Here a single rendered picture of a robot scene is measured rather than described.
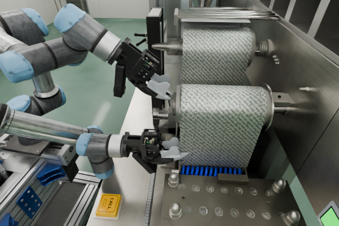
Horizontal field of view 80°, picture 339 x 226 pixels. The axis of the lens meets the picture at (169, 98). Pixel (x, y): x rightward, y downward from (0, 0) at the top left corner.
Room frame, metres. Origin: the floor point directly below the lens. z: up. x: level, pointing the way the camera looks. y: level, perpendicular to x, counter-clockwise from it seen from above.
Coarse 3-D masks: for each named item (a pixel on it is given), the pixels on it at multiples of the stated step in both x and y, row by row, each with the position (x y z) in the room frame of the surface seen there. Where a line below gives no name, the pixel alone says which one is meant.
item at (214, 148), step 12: (180, 132) 0.43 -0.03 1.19; (192, 132) 0.43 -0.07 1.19; (204, 132) 0.43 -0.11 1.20; (216, 132) 0.42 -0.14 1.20; (228, 132) 0.42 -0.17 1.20; (240, 132) 0.42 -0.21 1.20; (252, 132) 0.42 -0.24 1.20; (180, 144) 0.43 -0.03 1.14; (192, 144) 0.43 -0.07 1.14; (204, 144) 0.43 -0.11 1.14; (216, 144) 0.42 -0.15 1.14; (228, 144) 0.42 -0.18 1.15; (240, 144) 0.42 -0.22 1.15; (252, 144) 0.42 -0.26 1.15; (192, 156) 0.43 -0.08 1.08; (204, 156) 0.42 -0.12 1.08; (216, 156) 0.42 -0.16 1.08; (228, 156) 0.42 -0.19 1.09; (240, 156) 0.42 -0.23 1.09; (228, 168) 0.42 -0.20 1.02
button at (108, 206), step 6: (102, 198) 0.37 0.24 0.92; (108, 198) 0.37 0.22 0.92; (114, 198) 0.37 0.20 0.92; (120, 198) 0.37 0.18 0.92; (102, 204) 0.34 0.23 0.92; (108, 204) 0.34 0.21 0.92; (114, 204) 0.34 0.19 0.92; (96, 210) 0.32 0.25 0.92; (102, 210) 0.32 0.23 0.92; (108, 210) 0.32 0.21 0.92; (114, 210) 0.32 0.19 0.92; (108, 216) 0.31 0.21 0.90; (114, 216) 0.31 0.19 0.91
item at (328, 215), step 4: (328, 212) 0.20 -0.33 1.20; (332, 212) 0.19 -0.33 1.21; (324, 216) 0.20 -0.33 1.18; (328, 216) 0.19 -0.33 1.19; (332, 216) 0.19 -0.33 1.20; (324, 220) 0.19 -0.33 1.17; (328, 220) 0.19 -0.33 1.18; (332, 220) 0.18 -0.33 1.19; (336, 220) 0.18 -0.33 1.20; (324, 224) 0.19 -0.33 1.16; (328, 224) 0.18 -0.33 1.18; (332, 224) 0.18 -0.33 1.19; (336, 224) 0.17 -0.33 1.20
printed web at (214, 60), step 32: (192, 32) 0.71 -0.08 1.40; (224, 32) 0.70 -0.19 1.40; (192, 64) 0.67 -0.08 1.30; (224, 64) 0.66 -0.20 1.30; (192, 96) 0.46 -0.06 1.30; (224, 96) 0.46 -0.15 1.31; (256, 96) 0.45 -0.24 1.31; (192, 128) 0.43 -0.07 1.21; (224, 128) 0.42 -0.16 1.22; (256, 128) 0.42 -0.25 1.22
